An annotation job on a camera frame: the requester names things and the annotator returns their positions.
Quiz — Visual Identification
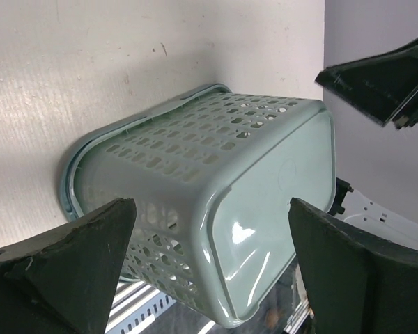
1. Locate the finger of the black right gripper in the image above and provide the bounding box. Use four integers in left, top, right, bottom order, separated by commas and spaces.
315, 38, 418, 129

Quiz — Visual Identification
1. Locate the white slotted cable duct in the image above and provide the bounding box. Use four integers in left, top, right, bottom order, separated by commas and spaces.
105, 281, 176, 334

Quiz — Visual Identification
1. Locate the light teal perforated basket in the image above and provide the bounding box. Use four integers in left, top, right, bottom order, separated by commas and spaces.
59, 84, 336, 328

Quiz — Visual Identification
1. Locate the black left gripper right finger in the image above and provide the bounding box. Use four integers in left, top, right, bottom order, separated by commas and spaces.
288, 198, 418, 333

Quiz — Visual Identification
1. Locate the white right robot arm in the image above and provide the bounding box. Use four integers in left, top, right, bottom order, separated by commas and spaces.
315, 38, 418, 251

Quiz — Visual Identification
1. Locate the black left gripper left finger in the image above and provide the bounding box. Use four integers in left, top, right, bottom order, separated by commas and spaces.
0, 198, 137, 333

